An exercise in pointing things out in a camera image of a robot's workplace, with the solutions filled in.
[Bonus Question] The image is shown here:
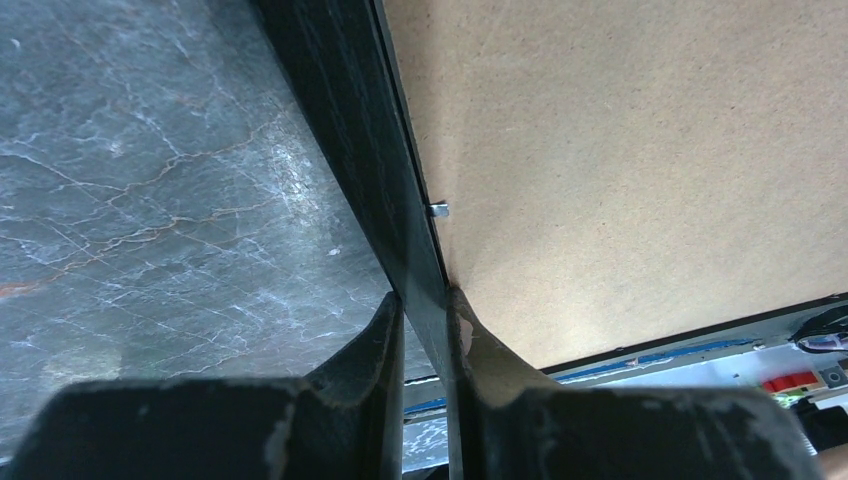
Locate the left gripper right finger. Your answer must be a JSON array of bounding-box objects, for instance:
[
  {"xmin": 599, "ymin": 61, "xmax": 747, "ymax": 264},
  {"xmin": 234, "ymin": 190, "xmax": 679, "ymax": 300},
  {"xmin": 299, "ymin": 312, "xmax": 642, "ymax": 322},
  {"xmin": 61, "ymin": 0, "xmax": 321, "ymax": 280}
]
[{"xmin": 446, "ymin": 288, "xmax": 823, "ymax": 479}]

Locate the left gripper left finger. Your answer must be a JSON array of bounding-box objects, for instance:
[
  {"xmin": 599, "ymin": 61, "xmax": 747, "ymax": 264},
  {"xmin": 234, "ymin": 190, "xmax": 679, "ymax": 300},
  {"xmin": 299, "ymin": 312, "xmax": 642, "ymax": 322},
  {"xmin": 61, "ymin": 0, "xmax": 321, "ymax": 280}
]
[{"xmin": 1, "ymin": 293, "xmax": 404, "ymax": 479}]

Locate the brown backing board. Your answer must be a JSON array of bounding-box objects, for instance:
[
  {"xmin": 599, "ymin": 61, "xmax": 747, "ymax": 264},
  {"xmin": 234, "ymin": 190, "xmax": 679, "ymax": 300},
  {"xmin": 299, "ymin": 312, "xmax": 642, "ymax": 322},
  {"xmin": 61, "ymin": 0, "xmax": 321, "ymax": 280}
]
[{"xmin": 384, "ymin": 1, "xmax": 847, "ymax": 368}]

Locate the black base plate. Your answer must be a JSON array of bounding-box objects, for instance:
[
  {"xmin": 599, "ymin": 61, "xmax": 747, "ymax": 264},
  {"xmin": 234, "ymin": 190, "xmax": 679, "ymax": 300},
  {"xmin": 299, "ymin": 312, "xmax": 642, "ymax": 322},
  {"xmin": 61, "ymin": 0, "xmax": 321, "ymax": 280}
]
[{"xmin": 791, "ymin": 304, "xmax": 848, "ymax": 452}]

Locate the black picture frame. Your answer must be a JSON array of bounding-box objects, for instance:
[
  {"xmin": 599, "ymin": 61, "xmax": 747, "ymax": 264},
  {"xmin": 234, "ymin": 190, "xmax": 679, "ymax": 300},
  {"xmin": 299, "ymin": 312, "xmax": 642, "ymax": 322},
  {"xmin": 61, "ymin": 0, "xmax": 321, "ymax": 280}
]
[{"xmin": 258, "ymin": 1, "xmax": 847, "ymax": 465}]

